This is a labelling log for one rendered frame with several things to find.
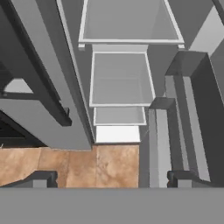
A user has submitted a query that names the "white fridge drawer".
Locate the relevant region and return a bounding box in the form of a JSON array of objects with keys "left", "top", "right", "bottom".
[{"left": 94, "top": 125, "right": 142, "bottom": 144}]

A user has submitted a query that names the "small glass fridge shelf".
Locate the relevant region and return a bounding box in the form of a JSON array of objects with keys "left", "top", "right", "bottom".
[{"left": 93, "top": 106, "right": 147, "bottom": 127}]

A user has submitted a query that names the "grey fridge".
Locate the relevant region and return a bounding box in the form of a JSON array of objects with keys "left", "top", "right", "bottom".
[{"left": 0, "top": 0, "right": 224, "bottom": 151}]

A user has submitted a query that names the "large glass fridge shelf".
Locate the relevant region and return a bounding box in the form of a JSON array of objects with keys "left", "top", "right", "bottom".
[{"left": 77, "top": 0, "right": 186, "bottom": 49}]

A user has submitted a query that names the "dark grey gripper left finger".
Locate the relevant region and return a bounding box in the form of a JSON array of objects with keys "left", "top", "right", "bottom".
[{"left": 0, "top": 170, "right": 59, "bottom": 189}]

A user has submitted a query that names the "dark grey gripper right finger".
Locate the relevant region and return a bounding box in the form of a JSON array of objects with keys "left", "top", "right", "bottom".
[{"left": 166, "top": 170, "right": 219, "bottom": 189}]

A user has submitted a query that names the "medium glass fridge shelf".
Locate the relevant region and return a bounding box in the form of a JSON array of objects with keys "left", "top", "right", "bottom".
[{"left": 88, "top": 51, "right": 157, "bottom": 108}]

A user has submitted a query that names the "small dark grey door bin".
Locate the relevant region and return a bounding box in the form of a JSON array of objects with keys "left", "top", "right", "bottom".
[{"left": 147, "top": 97, "right": 187, "bottom": 189}]

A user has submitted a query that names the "grey fridge door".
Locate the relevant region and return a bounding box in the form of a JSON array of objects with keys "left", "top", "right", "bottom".
[{"left": 138, "top": 0, "right": 224, "bottom": 189}]

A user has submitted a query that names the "large dark grey door bin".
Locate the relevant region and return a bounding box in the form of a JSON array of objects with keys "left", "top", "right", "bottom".
[{"left": 164, "top": 50, "right": 224, "bottom": 187}]

